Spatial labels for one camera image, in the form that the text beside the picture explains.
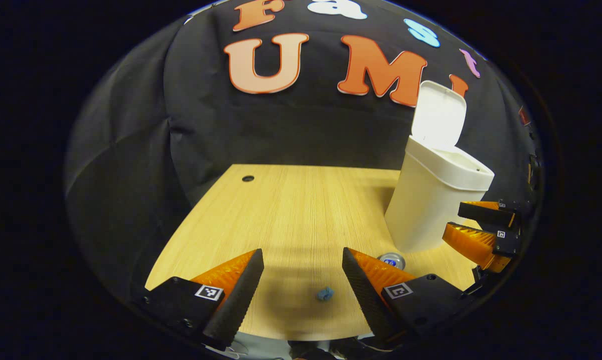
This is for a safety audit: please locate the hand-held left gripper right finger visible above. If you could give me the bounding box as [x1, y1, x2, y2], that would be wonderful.
[342, 247, 481, 351]

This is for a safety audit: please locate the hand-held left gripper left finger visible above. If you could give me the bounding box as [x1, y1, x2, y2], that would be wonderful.
[131, 248, 265, 352]

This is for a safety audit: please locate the blue pop can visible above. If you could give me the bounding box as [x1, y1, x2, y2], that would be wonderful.
[377, 252, 406, 271]

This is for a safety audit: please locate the white desktop garbage bin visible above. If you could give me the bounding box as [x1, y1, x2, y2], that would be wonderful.
[384, 80, 495, 254]

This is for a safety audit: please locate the wooden desktop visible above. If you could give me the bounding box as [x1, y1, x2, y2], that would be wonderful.
[145, 164, 482, 342]

